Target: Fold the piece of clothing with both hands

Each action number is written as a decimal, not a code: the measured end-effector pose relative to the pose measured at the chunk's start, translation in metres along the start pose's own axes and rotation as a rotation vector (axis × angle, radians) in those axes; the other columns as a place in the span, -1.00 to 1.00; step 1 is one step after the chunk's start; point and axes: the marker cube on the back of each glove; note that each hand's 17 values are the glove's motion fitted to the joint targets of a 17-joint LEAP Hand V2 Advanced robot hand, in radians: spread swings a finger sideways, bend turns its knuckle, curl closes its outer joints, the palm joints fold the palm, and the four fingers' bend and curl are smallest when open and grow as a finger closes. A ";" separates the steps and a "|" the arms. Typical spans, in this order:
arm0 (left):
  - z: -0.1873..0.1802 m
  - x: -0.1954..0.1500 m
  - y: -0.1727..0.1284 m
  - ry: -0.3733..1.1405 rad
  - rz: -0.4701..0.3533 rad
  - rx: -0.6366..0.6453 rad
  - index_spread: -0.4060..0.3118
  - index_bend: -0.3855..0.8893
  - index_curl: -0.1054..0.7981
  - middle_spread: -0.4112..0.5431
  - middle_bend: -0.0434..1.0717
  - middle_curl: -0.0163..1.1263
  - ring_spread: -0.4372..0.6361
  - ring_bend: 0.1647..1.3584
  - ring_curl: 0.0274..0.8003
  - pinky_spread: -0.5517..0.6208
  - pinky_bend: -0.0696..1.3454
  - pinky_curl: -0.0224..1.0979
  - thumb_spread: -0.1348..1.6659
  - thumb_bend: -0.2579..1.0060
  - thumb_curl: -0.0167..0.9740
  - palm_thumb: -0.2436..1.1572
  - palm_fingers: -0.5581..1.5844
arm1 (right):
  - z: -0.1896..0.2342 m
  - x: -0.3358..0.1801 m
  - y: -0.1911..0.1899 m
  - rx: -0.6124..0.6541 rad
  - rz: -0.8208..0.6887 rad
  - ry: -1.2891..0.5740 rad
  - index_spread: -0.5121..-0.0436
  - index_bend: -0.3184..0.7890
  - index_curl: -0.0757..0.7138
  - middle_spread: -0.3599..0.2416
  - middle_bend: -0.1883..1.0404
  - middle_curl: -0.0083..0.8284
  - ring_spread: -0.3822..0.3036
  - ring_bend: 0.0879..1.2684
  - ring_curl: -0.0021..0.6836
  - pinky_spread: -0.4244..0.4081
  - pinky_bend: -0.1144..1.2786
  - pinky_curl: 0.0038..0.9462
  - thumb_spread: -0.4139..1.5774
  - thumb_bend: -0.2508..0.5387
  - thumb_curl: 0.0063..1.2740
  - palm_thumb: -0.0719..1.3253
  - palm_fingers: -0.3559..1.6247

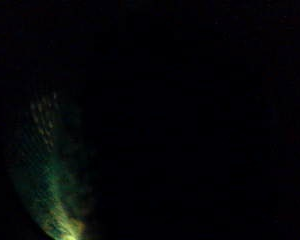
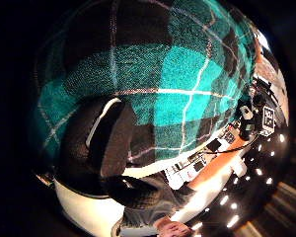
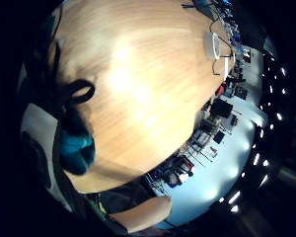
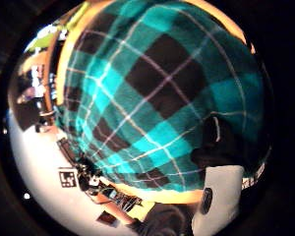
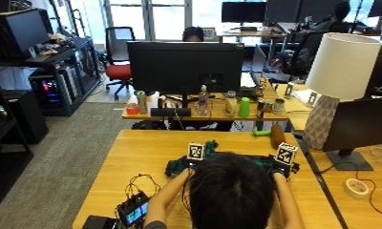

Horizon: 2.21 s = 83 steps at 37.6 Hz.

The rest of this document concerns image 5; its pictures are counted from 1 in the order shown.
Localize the person's right hand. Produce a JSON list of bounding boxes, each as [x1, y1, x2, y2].
[[268, 160, 301, 180]]

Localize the computer tower with lights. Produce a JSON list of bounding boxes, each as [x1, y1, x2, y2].
[[28, 70, 76, 110]]

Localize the black rack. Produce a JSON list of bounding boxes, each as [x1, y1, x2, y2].
[[0, 63, 34, 221]]

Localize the dark green cloth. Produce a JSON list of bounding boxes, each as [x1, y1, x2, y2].
[[164, 139, 301, 179]]

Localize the white tape roll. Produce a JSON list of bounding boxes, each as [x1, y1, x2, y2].
[[341, 177, 369, 200]]

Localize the clear plastic bottle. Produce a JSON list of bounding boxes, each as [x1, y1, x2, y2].
[[197, 84, 209, 116]]

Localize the black monitor with stand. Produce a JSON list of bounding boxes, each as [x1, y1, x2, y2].
[[321, 95, 382, 172]]

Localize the large black screen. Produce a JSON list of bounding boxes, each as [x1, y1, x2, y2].
[[0, 8, 52, 60]]

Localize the green plastic cup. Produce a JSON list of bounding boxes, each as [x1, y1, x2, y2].
[[236, 96, 252, 119]]

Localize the black cables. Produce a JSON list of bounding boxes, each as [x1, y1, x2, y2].
[[122, 173, 162, 200]]

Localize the orange cup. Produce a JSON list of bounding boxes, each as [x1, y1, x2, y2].
[[124, 103, 140, 115]]

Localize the white marker cube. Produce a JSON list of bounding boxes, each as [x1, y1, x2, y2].
[[185, 142, 205, 161], [274, 142, 298, 166]]

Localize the white table lamp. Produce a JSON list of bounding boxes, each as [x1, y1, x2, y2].
[[302, 31, 382, 151]]

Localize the the person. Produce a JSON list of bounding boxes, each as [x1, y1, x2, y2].
[[141, 152, 306, 229]]

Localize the black box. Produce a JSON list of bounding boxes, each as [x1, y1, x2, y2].
[[80, 215, 118, 229]]

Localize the black device with screen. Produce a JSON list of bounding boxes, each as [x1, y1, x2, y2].
[[116, 190, 150, 228]]

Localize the black office chair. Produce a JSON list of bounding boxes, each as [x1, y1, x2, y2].
[[282, 31, 328, 78]]

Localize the black cabinet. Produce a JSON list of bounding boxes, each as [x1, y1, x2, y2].
[[5, 89, 49, 145]]

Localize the green handle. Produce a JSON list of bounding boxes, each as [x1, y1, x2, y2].
[[250, 127, 272, 138]]

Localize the black speaker bar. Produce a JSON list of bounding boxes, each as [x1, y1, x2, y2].
[[149, 107, 192, 117]]

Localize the red cable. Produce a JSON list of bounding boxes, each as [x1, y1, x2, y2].
[[353, 170, 382, 219]]

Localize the large black monitor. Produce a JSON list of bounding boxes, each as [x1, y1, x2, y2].
[[125, 41, 245, 109]]

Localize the person's left hand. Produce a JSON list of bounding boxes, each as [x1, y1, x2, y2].
[[184, 158, 201, 172]]

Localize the white marker board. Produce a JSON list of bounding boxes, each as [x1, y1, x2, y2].
[[201, 27, 217, 40]]

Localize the red office chair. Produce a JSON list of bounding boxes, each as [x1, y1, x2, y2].
[[102, 26, 137, 101]]

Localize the black shelf desk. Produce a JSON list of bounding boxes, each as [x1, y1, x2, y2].
[[0, 36, 102, 117]]

